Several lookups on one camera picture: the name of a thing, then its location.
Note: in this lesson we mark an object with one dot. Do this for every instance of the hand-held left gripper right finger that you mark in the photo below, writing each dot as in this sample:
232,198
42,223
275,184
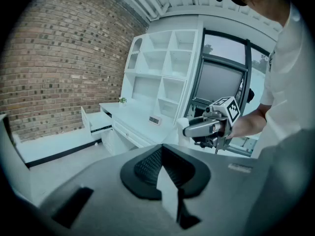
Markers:
221,193

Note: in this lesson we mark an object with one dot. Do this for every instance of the black window frame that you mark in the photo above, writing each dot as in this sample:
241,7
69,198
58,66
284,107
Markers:
248,65

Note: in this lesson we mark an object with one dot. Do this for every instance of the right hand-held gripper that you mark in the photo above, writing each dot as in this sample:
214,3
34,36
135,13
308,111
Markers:
229,109

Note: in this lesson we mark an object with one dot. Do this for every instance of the white desk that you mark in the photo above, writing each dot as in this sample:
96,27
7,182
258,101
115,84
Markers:
133,117

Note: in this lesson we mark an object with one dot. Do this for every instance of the white drawer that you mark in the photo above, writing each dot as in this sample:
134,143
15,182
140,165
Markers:
98,122

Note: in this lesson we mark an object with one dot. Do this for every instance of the person's right forearm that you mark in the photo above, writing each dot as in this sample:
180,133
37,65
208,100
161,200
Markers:
254,123

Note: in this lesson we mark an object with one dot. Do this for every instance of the person's right hand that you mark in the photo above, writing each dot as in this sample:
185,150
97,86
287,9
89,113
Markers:
236,130

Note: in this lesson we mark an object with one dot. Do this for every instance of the white digital clock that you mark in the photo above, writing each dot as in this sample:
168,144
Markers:
154,120

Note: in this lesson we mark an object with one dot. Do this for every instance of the white ceiling pipes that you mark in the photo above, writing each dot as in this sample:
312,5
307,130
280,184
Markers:
153,4

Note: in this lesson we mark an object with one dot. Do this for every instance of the white shelf unit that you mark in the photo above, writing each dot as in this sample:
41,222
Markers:
157,67

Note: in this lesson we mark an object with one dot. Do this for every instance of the person's white shirt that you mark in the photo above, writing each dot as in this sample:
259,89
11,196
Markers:
290,82

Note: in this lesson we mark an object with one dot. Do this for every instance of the small white object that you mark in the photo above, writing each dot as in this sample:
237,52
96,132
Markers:
182,124

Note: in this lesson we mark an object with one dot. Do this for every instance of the white low wall ledge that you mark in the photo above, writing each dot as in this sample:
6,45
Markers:
54,146

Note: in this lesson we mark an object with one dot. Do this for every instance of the small potted plant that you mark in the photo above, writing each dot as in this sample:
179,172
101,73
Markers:
122,100

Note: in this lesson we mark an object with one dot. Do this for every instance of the grey open window sash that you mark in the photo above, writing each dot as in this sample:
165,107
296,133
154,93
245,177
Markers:
219,82

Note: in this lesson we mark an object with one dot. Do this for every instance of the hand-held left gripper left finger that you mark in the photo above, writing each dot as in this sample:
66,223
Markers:
103,205

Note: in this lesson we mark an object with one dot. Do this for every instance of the white cabinet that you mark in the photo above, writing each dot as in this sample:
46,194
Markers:
11,156

